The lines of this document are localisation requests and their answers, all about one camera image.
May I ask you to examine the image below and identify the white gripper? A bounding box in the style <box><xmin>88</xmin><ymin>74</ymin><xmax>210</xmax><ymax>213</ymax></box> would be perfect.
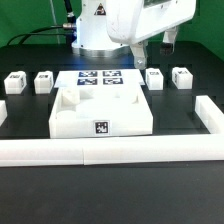
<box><xmin>106</xmin><ymin>0</ymin><xmax>196</xmax><ymax>70</ymax></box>

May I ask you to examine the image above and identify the white square table top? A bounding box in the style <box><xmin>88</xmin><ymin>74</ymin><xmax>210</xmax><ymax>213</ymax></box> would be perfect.
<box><xmin>49</xmin><ymin>83</ymin><xmax>153</xmax><ymax>139</ymax></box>

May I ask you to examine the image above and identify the white sheet with tags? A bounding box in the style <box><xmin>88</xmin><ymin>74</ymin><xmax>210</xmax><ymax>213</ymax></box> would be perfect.
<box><xmin>54</xmin><ymin>69</ymin><xmax>145</xmax><ymax>88</ymax></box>

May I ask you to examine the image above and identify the white U-shaped fence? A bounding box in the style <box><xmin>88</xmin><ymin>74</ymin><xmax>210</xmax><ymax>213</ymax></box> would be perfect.
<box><xmin>0</xmin><ymin>95</ymin><xmax>224</xmax><ymax>168</ymax></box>

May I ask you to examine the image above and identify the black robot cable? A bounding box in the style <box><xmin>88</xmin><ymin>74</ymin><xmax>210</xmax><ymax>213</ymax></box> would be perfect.
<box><xmin>6</xmin><ymin>0</ymin><xmax>78</xmax><ymax>47</ymax></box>

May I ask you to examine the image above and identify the thin grey cable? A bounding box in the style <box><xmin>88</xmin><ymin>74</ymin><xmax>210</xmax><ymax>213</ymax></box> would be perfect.
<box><xmin>49</xmin><ymin>0</ymin><xmax>62</xmax><ymax>45</ymax></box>

